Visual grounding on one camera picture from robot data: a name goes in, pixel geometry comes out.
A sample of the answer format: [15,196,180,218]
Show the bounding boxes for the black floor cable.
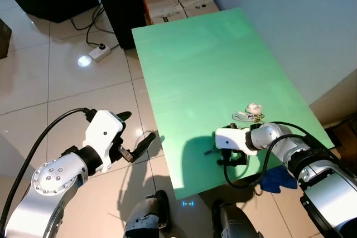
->
[69,4,120,49]

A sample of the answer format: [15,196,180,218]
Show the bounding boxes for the robot leg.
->
[124,190,171,238]
[212,200,263,238]

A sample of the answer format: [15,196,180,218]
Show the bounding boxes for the key bunch with pink charm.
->
[231,103,266,124]

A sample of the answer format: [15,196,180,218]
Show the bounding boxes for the brown open carton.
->
[326,118,357,164]

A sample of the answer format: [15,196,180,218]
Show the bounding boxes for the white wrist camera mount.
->
[84,110,126,159]
[215,127,258,156]

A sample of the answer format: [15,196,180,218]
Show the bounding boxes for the white power strip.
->
[89,43,112,63]

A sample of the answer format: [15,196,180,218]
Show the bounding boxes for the robot left leg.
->
[124,190,171,238]

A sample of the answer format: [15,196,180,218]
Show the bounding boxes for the green table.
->
[132,7,334,200]

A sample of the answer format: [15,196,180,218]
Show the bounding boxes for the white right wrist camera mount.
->
[215,127,258,156]

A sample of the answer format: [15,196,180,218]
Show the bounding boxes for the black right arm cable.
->
[223,121,335,189]

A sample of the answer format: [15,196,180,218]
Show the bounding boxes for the plain cardboard box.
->
[141,0,187,25]

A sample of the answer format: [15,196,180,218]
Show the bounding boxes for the robot right leg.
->
[212,200,263,238]

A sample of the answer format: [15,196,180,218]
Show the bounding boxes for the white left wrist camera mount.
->
[84,110,126,159]

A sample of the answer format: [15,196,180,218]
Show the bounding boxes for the blue cloth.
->
[259,167,299,194]

